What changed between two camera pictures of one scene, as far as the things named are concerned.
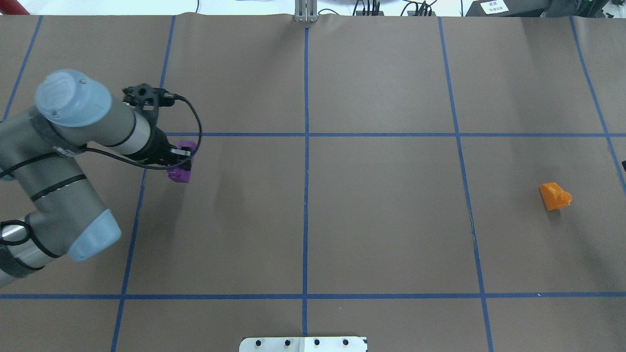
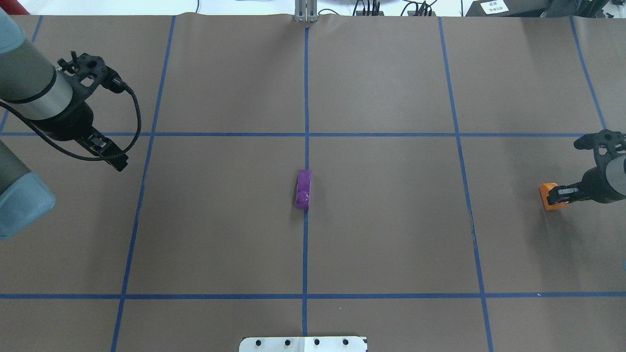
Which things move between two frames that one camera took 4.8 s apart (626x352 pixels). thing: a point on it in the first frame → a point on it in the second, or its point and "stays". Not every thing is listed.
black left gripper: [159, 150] → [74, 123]
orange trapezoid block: [554, 197] stays
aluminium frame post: [305, 11] stays
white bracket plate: [303, 344] stays
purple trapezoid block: [181, 174] → [303, 188]
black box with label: [509, 8] stays
